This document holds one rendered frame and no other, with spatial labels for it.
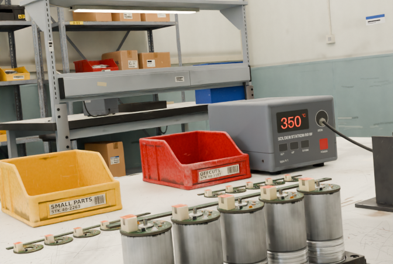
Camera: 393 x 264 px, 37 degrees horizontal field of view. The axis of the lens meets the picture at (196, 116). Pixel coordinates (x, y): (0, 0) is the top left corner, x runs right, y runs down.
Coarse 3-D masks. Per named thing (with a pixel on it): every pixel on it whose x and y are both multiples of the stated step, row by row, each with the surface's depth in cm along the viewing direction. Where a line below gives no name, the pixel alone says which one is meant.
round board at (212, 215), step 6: (192, 210) 31; (198, 210) 31; (204, 210) 30; (210, 210) 30; (192, 216) 29; (210, 216) 29; (216, 216) 29; (174, 222) 29; (180, 222) 28; (186, 222) 28; (192, 222) 28; (198, 222) 28
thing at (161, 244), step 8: (152, 224) 28; (168, 232) 27; (128, 240) 27; (136, 240) 27; (144, 240) 27; (152, 240) 27; (160, 240) 27; (168, 240) 27; (128, 248) 27; (136, 248) 27; (144, 248) 27; (152, 248) 27; (160, 248) 27; (168, 248) 27; (128, 256) 27; (136, 256) 27; (144, 256) 27; (152, 256) 27; (160, 256) 27; (168, 256) 27
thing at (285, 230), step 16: (272, 208) 31; (288, 208) 31; (272, 224) 31; (288, 224) 31; (304, 224) 32; (272, 240) 32; (288, 240) 31; (304, 240) 32; (272, 256) 32; (288, 256) 31; (304, 256) 32
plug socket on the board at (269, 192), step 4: (260, 188) 32; (264, 188) 32; (268, 188) 31; (272, 188) 32; (276, 188) 32; (264, 192) 32; (268, 192) 31; (272, 192) 32; (276, 192) 32; (264, 196) 32; (268, 196) 32; (272, 196) 32; (276, 196) 32
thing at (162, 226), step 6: (150, 222) 29; (156, 222) 28; (162, 222) 28; (168, 222) 28; (120, 228) 28; (138, 228) 27; (144, 228) 27; (150, 228) 28; (162, 228) 27; (168, 228) 27; (126, 234) 27; (132, 234) 27; (138, 234) 27; (144, 234) 27; (150, 234) 27
